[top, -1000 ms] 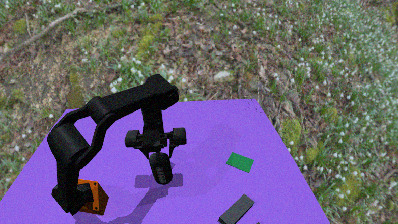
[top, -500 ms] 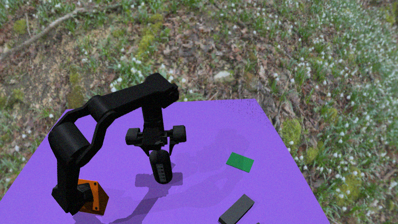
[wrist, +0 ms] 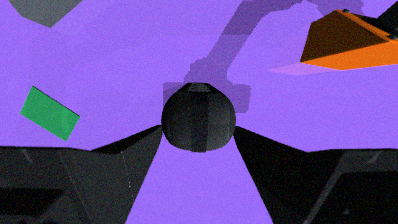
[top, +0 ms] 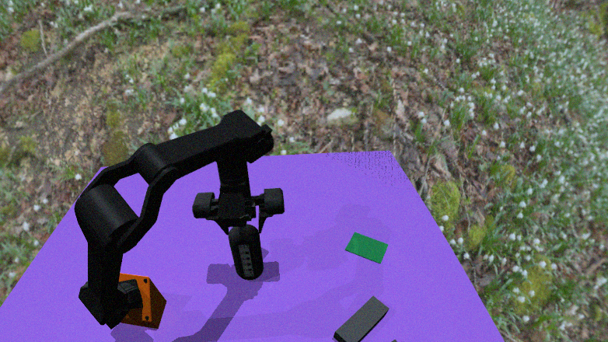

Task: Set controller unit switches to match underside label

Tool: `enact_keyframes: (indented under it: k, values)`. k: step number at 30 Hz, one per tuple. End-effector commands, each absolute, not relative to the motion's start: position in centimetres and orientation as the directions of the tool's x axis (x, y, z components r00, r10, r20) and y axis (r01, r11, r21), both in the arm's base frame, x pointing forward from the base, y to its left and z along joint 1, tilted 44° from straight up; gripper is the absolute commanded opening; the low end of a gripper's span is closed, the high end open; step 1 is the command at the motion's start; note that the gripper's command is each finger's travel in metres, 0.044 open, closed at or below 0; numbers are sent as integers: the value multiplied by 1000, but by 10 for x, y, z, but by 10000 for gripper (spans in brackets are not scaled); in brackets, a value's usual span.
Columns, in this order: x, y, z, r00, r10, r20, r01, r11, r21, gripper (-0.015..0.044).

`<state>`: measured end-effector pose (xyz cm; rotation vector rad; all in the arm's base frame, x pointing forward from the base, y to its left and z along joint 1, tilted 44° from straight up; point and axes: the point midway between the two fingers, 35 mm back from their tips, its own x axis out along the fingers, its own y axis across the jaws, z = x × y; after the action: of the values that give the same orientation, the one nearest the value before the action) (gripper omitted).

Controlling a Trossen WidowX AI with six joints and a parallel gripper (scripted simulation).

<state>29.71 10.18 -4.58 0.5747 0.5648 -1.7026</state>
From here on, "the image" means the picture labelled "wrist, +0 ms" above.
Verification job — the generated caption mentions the green rectangular block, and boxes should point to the green rectangular block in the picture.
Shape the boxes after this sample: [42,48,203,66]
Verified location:
[19,86,80,141]

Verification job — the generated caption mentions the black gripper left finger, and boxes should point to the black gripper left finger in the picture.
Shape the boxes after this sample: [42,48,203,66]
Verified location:
[0,125,163,224]

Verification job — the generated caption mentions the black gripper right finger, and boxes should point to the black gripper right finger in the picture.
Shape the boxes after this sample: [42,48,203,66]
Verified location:
[233,126,398,224]

